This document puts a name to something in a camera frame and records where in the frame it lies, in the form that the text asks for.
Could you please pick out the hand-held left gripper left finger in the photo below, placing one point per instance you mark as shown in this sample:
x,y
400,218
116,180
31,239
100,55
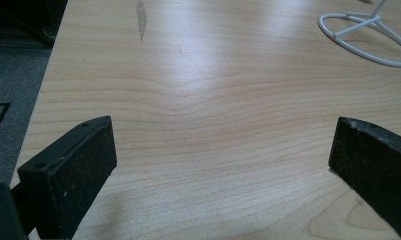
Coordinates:
x,y
78,173

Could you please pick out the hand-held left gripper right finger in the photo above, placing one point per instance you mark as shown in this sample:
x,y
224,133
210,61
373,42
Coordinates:
x,y
371,163

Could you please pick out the dark furniture base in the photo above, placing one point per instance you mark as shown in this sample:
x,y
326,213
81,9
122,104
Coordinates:
x,y
24,20

